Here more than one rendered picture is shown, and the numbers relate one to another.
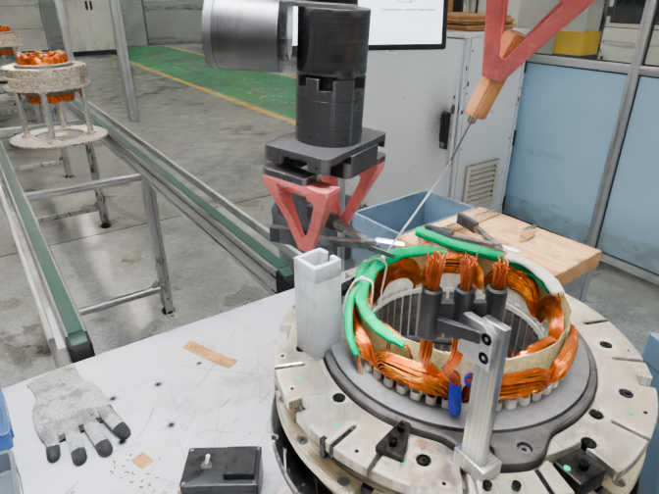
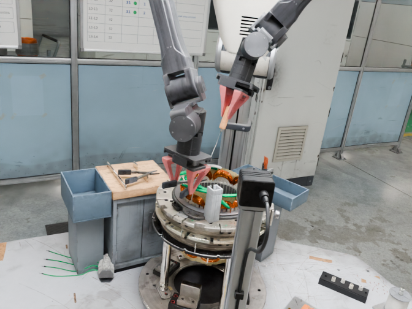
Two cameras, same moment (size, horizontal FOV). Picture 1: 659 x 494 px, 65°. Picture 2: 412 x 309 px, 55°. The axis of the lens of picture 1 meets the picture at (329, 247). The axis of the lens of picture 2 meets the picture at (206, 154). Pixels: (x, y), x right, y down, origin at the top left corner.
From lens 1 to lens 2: 95 cm
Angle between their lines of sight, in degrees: 76
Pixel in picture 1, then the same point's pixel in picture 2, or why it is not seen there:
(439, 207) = (73, 176)
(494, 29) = (233, 108)
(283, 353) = (213, 226)
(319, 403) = not seen: hidden behind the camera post
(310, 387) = (231, 224)
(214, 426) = not seen: outside the picture
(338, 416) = not seen: hidden behind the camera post
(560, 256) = (152, 167)
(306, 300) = (217, 202)
